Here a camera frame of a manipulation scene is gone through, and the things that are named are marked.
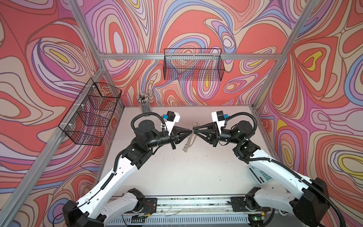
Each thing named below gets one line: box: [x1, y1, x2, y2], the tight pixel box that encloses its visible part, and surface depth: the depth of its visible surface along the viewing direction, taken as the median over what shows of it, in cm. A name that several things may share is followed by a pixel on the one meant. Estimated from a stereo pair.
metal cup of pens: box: [136, 92, 152, 114], surface depth 106 cm
